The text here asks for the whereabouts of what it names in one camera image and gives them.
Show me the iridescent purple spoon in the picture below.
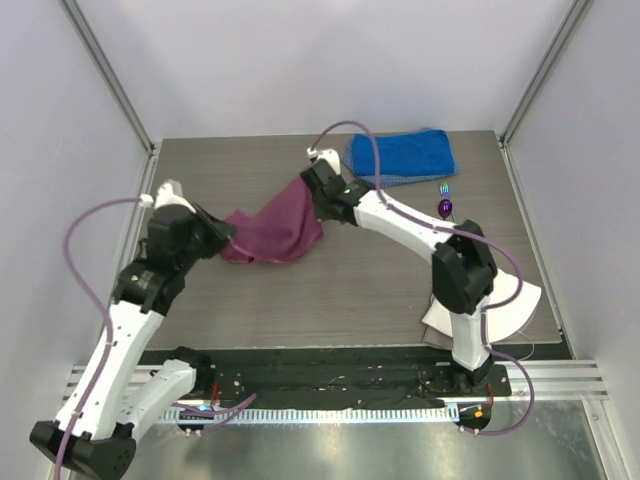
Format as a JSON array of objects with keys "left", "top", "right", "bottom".
[{"left": 438, "top": 198, "right": 453, "bottom": 220}]

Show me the magenta satin napkin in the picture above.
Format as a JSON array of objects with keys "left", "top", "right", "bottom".
[{"left": 221, "top": 177, "right": 324, "bottom": 264}]

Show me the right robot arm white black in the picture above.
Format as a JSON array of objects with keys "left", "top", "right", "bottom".
[{"left": 300, "top": 148, "right": 497, "bottom": 395}]

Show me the aluminium frame post right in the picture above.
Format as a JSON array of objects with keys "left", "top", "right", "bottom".
[{"left": 498, "top": 0, "right": 593, "bottom": 148}]

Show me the iridescent fork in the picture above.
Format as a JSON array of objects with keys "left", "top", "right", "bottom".
[{"left": 440, "top": 183, "right": 450, "bottom": 199}]

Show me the white slotted cable duct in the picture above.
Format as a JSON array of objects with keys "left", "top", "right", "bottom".
[{"left": 162, "top": 405, "right": 460, "bottom": 425}]

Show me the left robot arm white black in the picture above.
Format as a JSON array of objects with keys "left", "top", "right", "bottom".
[{"left": 29, "top": 180, "right": 236, "bottom": 479}]

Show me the blue terry towel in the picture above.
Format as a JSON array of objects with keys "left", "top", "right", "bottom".
[{"left": 350, "top": 129, "right": 457, "bottom": 177}]

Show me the aluminium front rail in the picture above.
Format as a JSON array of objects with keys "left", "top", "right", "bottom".
[{"left": 64, "top": 360, "right": 611, "bottom": 401}]

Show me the white folded cloth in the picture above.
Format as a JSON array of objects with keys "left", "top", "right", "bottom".
[{"left": 422, "top": 269, "right": 542, "bottom": 350}]

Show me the aluminium frame post left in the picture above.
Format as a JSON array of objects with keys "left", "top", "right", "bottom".
[{"left": 59, "top": 0, "right": 154, "bottom": 156}]

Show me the aluminium frame post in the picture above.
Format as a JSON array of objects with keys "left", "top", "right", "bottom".
[
  {"left": 59, "top": 0, "right": 154, "bottom": 156},
  {"left": 498, "top": 0, "right": 593, "bottom": 148}
]

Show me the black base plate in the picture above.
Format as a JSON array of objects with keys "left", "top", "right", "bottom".
[{"left": 186, "top": 346, "right": 512, "bottom": 410}]

